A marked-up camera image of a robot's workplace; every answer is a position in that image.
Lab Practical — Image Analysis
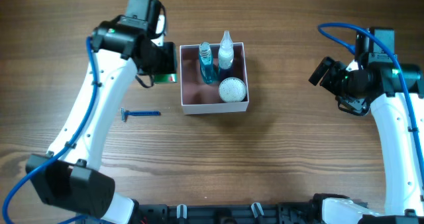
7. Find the green Dettol soap box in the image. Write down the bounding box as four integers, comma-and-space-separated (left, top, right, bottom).
154, 74, 178, 84

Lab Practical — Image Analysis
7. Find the blue mouthwash bottle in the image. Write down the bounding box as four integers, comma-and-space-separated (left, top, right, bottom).
199, 42, 217, 84

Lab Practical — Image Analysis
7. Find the blue disposable razor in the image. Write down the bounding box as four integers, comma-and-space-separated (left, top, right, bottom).
120, 107, 161, 122

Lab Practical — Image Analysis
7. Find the clear spray bottle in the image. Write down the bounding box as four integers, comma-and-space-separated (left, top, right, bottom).
218, 30, 234, 81

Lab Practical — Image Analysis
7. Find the white-lidded round jar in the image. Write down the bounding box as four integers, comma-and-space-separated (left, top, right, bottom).
219, 77, 247, 103

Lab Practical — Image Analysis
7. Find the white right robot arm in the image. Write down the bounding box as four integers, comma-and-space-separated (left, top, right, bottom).
309, 23, 423, 223

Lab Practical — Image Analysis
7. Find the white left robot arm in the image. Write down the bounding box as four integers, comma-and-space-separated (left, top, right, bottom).
26, 0, 177, 223

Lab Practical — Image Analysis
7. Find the white box with pink interior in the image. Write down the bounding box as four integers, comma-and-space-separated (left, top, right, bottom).
180, 42, 250, 115

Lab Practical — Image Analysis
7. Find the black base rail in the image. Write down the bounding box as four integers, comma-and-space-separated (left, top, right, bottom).
131, 202, 324, 224

